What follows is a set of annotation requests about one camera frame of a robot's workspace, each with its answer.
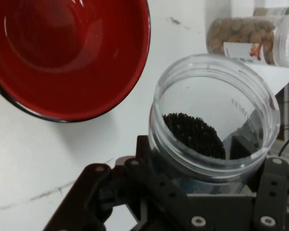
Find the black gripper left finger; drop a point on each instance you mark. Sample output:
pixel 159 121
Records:
pixel 86 192

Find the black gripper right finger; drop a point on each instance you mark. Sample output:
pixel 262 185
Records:
pixel 274 192

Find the clear jar of black seeds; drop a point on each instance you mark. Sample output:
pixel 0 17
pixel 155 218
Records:
pixel 207 96

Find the red bowl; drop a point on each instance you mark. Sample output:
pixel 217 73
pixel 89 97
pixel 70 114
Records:
pixel 62 72

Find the spice jar with silver lid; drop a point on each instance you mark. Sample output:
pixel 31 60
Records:
pixel 243 31

